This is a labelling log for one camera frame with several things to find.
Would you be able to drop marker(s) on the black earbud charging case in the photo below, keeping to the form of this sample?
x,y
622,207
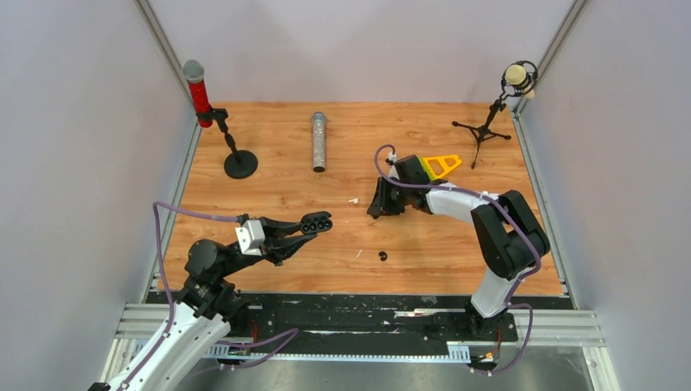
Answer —
x,y
317,222

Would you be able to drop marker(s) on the black tripod mic stand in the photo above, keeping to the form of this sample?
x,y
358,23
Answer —
x,y
483,132

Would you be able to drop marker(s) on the beige condenser microphone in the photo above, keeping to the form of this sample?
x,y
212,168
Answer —
x,y
519,80

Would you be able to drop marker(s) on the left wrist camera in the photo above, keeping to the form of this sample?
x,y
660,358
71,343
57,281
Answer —
x,y
250,237

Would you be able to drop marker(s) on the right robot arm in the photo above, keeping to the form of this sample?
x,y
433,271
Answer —
x,y
511,239

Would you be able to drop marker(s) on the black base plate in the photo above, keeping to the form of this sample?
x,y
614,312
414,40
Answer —
x,y
377,324

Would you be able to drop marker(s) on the red glitter microphone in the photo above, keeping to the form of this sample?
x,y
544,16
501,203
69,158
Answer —
x,y
194,73

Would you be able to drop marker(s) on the yellow triangular plastic piece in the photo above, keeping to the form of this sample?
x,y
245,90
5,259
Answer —
x,y
443,165

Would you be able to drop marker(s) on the green toy brick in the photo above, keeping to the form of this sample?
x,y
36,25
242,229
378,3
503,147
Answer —
x,y
427,169

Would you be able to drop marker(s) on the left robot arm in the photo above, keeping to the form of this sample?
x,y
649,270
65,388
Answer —
x,y
208,307

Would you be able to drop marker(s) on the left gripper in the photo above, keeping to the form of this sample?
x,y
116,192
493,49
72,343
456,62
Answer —
x,y
279,244

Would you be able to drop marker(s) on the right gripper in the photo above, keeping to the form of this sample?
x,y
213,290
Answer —
x,y
381,205

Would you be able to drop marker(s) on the silver glitter microphone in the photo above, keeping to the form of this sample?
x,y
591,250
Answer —
x,y
319,127

